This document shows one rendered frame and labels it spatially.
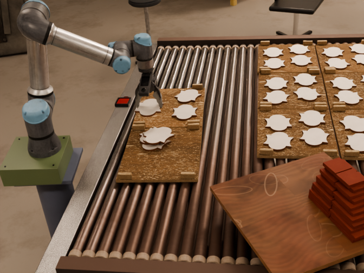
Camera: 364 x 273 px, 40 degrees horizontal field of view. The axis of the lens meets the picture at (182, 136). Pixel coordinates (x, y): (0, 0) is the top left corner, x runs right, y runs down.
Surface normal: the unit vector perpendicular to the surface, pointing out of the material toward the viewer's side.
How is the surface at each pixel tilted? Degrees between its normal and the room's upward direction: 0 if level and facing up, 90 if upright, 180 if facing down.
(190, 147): 0
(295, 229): 0
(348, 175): 0
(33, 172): 90
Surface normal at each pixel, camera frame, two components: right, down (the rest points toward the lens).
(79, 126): -0.07, -0.84
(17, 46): 0.19, 0.51
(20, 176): -0.02, 0.54
